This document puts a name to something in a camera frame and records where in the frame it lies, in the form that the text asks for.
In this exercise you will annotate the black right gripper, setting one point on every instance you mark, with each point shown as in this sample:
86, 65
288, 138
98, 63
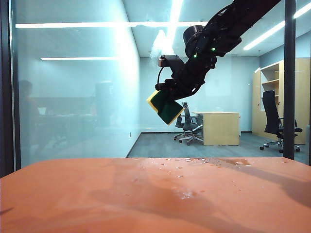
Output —
189, 80

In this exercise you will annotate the green and yellow sponge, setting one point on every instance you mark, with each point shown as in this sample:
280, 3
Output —
170, 114

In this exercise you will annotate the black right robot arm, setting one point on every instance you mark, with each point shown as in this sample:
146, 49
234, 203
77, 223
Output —
218, 36

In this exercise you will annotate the black mesh office chair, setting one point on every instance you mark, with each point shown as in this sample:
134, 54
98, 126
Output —
188, 119
179, 123

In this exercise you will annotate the light wooden desk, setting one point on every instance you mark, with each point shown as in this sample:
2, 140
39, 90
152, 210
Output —
218, 128

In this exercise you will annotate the long ceiling light strip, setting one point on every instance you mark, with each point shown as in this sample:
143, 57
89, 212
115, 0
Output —
176, 12

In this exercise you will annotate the light wooden cabinet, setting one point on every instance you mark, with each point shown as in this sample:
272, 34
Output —
256, 109

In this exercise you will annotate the large glass pane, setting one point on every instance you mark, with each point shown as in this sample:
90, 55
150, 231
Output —
73, 109

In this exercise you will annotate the tall black office chair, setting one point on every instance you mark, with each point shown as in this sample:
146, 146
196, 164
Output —
271, 114

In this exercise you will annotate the slanted ceiling light strip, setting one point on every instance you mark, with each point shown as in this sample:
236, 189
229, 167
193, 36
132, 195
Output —
263, 37

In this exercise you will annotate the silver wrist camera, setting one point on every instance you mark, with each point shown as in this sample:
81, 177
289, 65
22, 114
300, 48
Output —
167, 60

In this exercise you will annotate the dark vertical frame post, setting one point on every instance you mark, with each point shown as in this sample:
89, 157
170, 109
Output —
289, 97

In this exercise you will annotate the dark window frame edge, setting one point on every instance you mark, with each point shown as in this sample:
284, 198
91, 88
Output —
5, 97

